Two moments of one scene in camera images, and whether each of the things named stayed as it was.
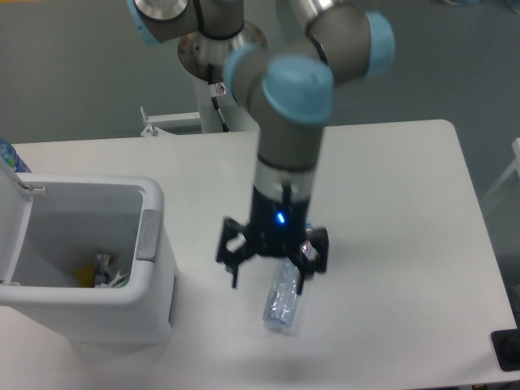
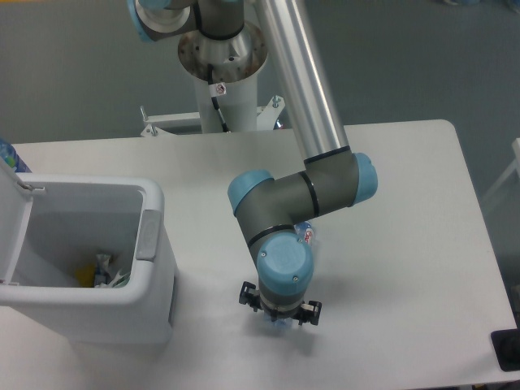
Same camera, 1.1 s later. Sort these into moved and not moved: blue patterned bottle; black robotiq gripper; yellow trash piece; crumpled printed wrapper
Moved: black robotiq gripper
Not moved: crumpled printed wrapper; blue patterned bottle; yellow trash piece
